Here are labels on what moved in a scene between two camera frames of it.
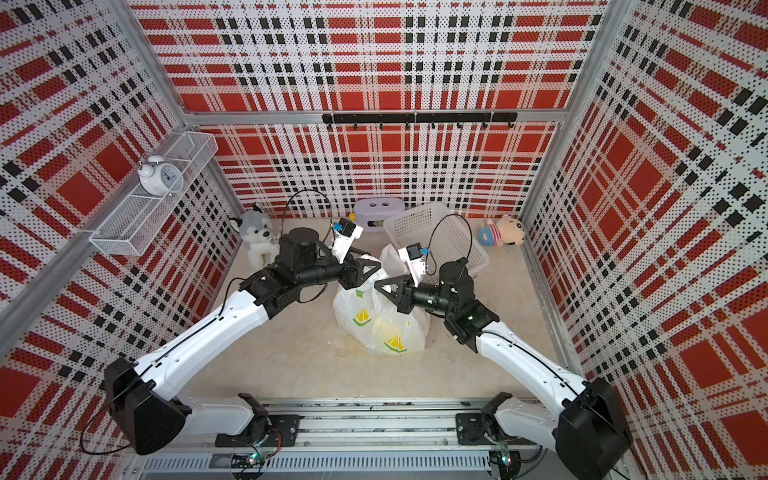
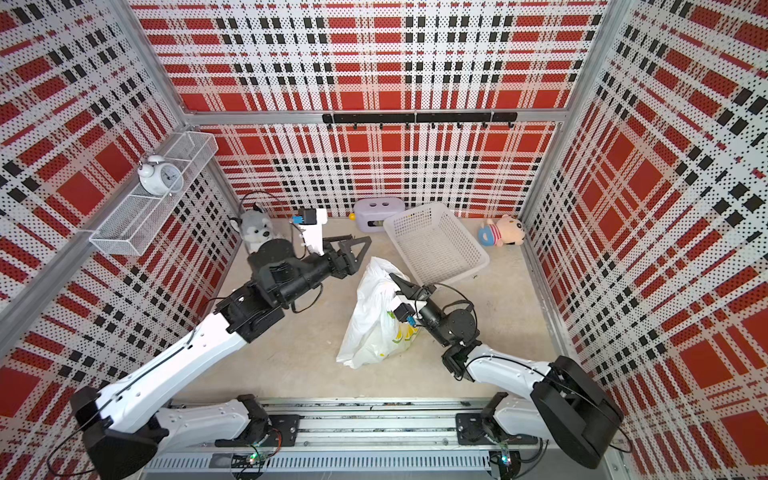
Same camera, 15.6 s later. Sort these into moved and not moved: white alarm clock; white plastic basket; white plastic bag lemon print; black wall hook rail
Moved: white plastic bag lemon print
Not moved: black wall hook rail; white alarm clock; white plastic basket
